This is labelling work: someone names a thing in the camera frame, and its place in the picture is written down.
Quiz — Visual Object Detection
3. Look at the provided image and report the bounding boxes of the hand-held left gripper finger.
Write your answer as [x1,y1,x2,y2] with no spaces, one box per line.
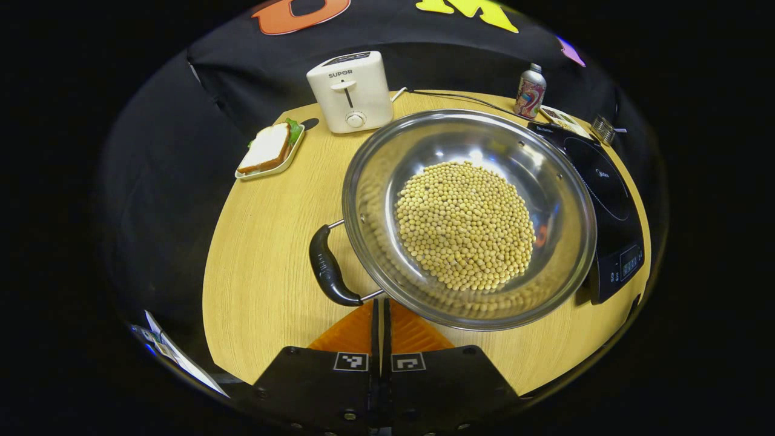
[383,299,521,436]
[253,299,382,436]

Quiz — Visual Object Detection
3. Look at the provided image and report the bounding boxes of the pile of soybeans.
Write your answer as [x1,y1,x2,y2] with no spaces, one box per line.
[395,160,536,292]

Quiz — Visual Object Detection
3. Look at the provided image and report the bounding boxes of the stainless steel pot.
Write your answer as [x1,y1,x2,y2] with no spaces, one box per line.
[309,109,598,332]

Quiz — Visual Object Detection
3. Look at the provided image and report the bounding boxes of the black induction cooktop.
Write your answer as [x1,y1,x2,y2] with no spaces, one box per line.
[527,121,645,305]

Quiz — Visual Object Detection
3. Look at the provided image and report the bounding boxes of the white paper sheets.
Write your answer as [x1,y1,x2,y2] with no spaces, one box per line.
[130,310,229,398]

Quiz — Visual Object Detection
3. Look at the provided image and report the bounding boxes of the sandwich with lettuce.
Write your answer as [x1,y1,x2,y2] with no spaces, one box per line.
[237,118,303,175]

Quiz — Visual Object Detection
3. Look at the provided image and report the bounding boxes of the white toaster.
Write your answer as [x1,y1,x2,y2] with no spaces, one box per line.
[306,50,394,134]

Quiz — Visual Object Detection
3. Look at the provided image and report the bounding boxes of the white divided bean tray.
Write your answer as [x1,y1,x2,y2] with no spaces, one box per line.
[539,105,594,140]

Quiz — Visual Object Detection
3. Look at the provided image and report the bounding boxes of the printed metal drink bottle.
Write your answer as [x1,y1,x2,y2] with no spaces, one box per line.
[515,62,547,119]

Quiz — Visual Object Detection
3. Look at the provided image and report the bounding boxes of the small wire mesh basket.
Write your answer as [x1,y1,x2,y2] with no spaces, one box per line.
[590,115,628,146]

